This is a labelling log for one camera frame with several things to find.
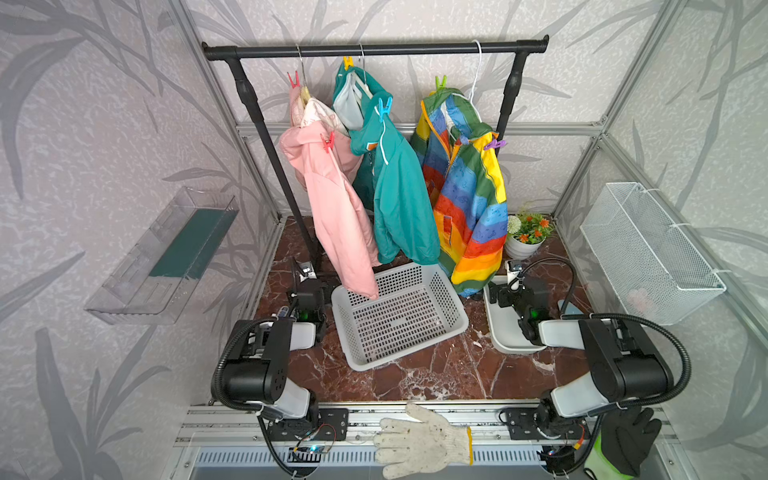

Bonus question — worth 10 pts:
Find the black rubber glove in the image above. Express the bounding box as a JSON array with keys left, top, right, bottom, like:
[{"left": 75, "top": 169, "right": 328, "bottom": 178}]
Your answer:
[{"left": 600, "top": 406, "right": 662, "bottom": 479}]

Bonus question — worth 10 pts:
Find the rainbow striped jacket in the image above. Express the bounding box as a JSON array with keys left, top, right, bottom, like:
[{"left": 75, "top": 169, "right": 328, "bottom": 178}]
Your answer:
[{"left": 411, "top": 87, "right": 508, "bottom": 297}]

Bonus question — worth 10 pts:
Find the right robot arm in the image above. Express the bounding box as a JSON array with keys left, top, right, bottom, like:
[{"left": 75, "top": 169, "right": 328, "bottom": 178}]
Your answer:
[{"left": 483, "top": 272, "right": 693, "bottom": 424}]

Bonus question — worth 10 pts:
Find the teal green jacket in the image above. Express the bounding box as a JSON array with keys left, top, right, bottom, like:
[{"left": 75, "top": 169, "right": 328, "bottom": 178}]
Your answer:
[{"left": 332, "top": 62, "right": 440, "bottom": 265}]

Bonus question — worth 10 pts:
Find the white knitted work glove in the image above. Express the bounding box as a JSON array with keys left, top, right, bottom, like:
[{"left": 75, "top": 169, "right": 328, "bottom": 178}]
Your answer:
[{"left": 373, "top": 402, "right": 474, "bottom": 479}]

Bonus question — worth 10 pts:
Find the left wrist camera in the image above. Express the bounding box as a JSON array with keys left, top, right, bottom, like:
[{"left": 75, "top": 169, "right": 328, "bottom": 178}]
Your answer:
[{"left": 296, "top": 261, "right": 317, "bottom": 282}]

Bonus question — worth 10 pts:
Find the black clothes rack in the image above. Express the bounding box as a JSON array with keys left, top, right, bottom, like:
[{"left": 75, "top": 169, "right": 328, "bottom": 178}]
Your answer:
[{"left": 201, "top": 35, "right": 550, "bottom": 273}]

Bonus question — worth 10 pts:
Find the white wire mesh basket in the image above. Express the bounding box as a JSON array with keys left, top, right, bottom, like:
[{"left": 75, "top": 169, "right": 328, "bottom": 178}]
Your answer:
[{"left": 580, "top": 182, "right": 726, "bottom": 326}]

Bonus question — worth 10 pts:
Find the clear acrylic wall shelf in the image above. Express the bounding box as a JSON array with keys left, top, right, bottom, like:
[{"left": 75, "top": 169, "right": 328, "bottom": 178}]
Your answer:
[{"left": 85, "top": 187, "right": 239, "bottom": 325}]

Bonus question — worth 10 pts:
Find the pink jacket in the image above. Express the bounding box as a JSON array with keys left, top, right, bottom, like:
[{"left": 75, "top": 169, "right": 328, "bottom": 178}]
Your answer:
[{"left": 279, "top": 88, "right": 380, "bottom": 300}]

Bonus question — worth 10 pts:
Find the red clothespin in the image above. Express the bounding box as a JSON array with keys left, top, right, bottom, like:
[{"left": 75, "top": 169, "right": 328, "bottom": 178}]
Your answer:
[
  {"left": 323, "top": 131, "right": 335, "bottom": 153},
  {"left": 288, "top": 71, "right": 301, "bottom": 89}
]

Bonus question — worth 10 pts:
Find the white perforated laundry basket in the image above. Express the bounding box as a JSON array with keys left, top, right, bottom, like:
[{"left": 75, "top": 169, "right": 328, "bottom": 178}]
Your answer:
[{"left": 332, "top": 263, "right": 469, "bottom": 372}]

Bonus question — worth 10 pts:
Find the red clothespin lower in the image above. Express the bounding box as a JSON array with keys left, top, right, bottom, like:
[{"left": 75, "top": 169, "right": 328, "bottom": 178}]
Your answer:
[{"left": 323, "top": 131, "right": 335, "bottom": 153}]

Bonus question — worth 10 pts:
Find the light blue small scoop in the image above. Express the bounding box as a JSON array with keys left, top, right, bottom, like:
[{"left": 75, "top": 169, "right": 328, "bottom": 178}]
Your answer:
[{"left": 558, "top": 300, "right": 583, "bottom": 317}]

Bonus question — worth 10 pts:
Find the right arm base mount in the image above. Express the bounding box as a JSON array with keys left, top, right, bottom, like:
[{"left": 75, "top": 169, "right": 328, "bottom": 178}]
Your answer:
[{"left": 497, "top": 407, "right": 591, "bottom": 443}]

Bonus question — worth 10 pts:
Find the blue clothespin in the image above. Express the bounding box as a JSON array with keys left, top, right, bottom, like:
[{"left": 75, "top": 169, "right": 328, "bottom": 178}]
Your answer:
[{"left": 376, "top": 96, "right": 393, "bottom": 122}]

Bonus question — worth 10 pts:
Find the potted artificial flower plant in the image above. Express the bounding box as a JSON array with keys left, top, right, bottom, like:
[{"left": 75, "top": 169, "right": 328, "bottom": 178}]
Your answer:
[{"left": 504, "top": 211, "right": 554, "bottom": 260}]

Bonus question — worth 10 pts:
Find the white plastic tray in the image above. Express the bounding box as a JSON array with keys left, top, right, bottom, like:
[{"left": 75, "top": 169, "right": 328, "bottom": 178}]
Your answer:
[{"left": 483, "top": 275, "right": 544, "bottom": 355}]

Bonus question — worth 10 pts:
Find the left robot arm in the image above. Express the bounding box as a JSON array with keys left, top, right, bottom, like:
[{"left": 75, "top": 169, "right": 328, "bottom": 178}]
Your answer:
[{"left": 211, "top": 260, "right": 328, "bottom": 427}]

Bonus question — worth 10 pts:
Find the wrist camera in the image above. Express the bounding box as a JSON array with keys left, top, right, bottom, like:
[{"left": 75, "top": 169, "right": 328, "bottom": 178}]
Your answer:
[
  {"left": 296, "top": 261, "right": 317, "bottom": 282},
  {"left": 505, "top": 259, "right": 523, "bottom": 284}
]

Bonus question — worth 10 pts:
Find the white hanger of rainbow jacket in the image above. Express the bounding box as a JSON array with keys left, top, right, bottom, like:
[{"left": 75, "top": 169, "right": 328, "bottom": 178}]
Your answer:
[{"left": 467, "top": 39, "right": 483, "bottom": 104}]

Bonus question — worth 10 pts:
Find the red clothespin upper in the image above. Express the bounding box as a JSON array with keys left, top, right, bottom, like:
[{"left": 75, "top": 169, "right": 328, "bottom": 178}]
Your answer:
[{"left": 288, "top": 71, "right": 301, "bottom": 89}]

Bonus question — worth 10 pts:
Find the purple clothespin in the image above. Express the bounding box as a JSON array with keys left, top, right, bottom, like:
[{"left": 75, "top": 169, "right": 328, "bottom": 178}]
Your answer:
[{"left": 484, "top": 138, "right": 507, "bottom": 151}]

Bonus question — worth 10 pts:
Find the green clothespin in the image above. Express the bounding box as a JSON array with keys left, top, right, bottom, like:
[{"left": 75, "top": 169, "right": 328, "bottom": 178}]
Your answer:
[{"left": 435, "top": 75, "right": 447, "bottom": 92}]

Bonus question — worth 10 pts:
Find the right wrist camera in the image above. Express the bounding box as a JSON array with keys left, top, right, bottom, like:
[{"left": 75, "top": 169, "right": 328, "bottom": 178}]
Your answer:
[{"left": 505, "top": 259, "right": 523, "bottom": 284}]

